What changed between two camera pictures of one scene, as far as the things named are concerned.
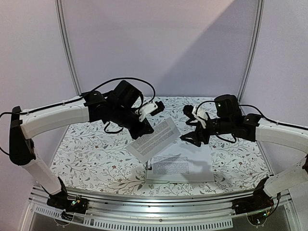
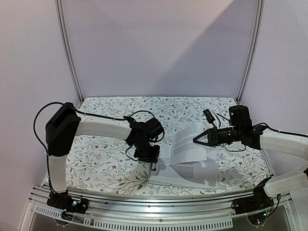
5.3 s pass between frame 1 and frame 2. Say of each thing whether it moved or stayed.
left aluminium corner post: stayed
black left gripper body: moved
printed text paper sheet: moved
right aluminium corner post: stayed
